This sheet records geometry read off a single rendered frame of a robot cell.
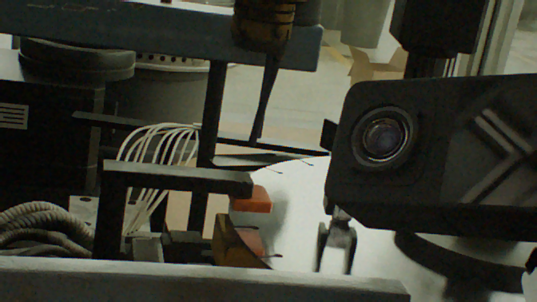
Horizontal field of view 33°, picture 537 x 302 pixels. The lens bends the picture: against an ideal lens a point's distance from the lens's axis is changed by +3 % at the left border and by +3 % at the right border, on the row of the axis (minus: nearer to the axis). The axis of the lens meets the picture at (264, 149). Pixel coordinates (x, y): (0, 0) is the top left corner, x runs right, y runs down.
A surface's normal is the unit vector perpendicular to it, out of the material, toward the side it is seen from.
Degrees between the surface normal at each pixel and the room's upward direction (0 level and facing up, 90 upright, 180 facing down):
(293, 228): 0
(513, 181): 58
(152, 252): 0
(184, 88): 89
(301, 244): 0
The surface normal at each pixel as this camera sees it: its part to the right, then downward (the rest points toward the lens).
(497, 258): 0.15, -0.92
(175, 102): 0.62, 0.30
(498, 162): -0.51, -0.41
